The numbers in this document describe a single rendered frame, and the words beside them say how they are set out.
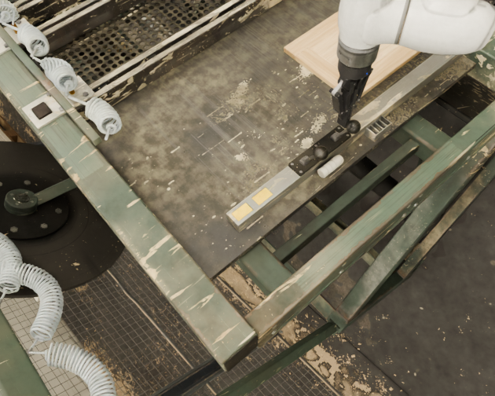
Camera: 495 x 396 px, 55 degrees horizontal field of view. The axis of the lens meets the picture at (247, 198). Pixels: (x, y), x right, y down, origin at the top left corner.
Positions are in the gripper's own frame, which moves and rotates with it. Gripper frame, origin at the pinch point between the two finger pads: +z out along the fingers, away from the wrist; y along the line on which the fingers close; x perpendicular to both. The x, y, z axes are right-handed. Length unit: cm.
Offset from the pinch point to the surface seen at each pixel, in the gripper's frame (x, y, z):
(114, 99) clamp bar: -59, 38, 13
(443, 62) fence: 0.5, -45.7, 11.7
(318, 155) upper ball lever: 4.0, 13.4, 0.6
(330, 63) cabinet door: -24.7, -22.3, 14.0
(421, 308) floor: 42, -53, 180
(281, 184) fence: -0.9, 21.2, 11.8
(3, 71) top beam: -86, 59, 6
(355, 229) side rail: 21.8, 17.2, 10.7
